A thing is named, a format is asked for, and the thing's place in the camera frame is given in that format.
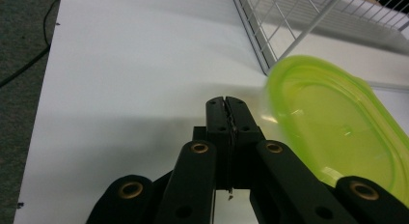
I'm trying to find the green translucent plastic bowl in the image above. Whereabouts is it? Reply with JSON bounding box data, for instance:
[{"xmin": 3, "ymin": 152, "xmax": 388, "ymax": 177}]
[{"xmin": 264, "ymin": 54, "xmax": 409, "ymax": 210}]

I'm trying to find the white wire storage rack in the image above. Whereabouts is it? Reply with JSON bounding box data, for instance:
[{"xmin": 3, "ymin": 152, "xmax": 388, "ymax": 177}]
[{"xmin": 229, "ymin": 0, "xmax": 409, "ymax": 92}]

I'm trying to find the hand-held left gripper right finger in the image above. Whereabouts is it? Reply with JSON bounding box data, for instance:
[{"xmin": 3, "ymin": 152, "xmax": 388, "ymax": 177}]
[{"xmin": 225, "ymin": 96, "xmax": 266, "ymax": 190}]

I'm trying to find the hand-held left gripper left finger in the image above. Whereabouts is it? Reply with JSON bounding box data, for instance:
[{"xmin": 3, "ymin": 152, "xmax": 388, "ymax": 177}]
[{"xmin": 204, "ymin": 96, "xmax": 233, "ymax": 190}]

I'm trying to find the black floor cable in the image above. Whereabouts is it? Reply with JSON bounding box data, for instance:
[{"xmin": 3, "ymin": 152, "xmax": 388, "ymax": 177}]
[{"xmin": 0, "ymin": 0, "xmax": 62, "ymax": 89}]

